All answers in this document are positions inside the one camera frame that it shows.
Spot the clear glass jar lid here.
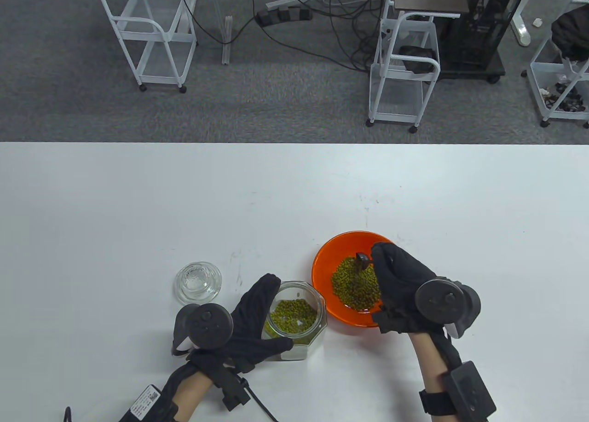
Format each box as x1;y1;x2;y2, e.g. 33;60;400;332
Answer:
173;262;223;303

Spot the black power strip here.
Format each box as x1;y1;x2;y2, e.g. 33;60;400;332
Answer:
256;7;313;27

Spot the black right hand controller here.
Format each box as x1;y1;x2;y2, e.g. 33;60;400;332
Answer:
415;279;481;340

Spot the white metal trolley cart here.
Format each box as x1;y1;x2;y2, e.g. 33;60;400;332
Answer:
94;0;201;94
367;12;441;133
521;26;589;129

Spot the tangle of black floor cables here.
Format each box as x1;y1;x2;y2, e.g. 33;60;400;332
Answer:
177;0;392;72

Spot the person's left forearm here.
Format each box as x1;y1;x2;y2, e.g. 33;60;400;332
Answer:
168;367;221;422

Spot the black bag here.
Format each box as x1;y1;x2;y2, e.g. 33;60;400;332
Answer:
398;46;438;75
551;3;589;63

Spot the person's left hand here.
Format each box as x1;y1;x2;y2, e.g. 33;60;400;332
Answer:
186;272;295;381

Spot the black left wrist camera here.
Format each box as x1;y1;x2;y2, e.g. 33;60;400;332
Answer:
221;367;253;411

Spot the black computer rack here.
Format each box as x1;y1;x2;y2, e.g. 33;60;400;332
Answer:
437;0;532;83

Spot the white desk leg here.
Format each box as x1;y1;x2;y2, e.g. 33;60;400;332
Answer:
511;0;541;46

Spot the clear glass jar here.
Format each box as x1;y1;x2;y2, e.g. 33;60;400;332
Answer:
262;282;327;362

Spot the white slim post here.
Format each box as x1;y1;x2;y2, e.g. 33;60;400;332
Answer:
221;16;234;65

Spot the orange bowl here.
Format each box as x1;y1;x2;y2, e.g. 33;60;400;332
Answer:
311;231;401;327

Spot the person's right hand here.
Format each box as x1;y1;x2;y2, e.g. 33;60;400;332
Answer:
370;243;461;335

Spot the scooped portion of mung beans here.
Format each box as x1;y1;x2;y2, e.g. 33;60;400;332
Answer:
331;255;382;311

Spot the white power strip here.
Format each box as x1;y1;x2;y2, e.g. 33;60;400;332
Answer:
266;0;318;11

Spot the pile of dark scraps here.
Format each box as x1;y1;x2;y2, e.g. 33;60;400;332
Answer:
541;81;587;113

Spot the black hand controller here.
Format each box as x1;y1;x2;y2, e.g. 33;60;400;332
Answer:
415;279;481;340
172;301;234;356

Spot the plain black wrist box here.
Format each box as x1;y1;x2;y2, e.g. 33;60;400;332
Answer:
444;361;497;422

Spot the black left hand controller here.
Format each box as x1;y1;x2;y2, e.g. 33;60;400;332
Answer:
172;301;234;356

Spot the pile of green mung beans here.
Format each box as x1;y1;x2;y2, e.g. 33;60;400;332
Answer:
271;299;318;336

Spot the black box with white label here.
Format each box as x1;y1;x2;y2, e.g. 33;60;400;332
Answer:
117;381;178;422

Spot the black forearm strap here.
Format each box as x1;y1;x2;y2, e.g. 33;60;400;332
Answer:
419;390;454;416

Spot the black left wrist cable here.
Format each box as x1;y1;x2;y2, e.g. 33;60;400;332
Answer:
244;378;281;422

